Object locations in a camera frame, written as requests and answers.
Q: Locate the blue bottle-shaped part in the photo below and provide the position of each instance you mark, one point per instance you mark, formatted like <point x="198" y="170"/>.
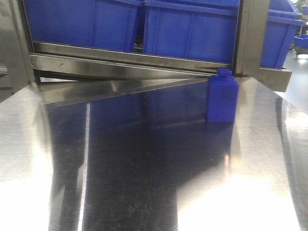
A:
<point x="222" y="96"/>

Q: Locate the blue plastic bin left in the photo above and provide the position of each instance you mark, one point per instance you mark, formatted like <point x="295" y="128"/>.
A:
<point x="106" y="24"/>

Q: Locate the blue plastic bin right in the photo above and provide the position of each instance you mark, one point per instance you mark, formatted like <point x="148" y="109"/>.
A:
<point x="282" y="25"/>

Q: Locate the blue plastic bin middle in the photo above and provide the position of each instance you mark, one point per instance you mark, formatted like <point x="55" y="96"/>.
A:
<point x="191" y="30"/>

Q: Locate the small blue bin background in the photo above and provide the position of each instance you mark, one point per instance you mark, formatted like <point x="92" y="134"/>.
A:
<point x="301" y="41"/>

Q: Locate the blue plastic bin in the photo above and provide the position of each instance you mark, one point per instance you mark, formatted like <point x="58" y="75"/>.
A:
<point x="282" y="25"/>
<point x="106" y="24"/>
<point x="191" y="30"/>

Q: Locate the stainless steel shelf rack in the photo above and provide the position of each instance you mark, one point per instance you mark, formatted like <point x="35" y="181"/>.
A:
<point x="31" y="61"/>

